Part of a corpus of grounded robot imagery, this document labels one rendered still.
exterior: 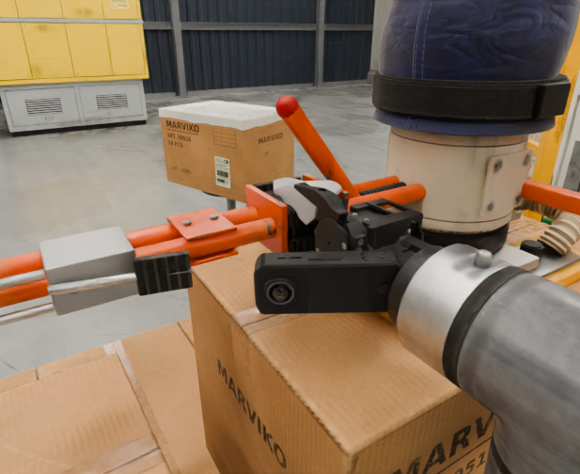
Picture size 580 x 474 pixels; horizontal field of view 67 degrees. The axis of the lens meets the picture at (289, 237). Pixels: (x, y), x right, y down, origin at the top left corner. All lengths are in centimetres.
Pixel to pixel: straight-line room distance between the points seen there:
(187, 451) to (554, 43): 98
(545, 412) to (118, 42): 766
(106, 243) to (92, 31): 733
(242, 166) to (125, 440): 168
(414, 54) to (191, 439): 91
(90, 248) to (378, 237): 24
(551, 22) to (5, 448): 75
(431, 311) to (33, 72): 746
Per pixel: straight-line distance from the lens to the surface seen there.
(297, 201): 42
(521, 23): 53
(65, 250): 42
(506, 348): 28
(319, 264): 34
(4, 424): 68
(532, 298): 29
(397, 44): 56
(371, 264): 34
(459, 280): 30
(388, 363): 48
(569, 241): 72
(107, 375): 69
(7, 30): 760
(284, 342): 50
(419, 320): 31
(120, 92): 786
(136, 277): 38
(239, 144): 212
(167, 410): 119
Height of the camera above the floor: 138
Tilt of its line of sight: 25 degrees down
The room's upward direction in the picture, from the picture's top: straight up
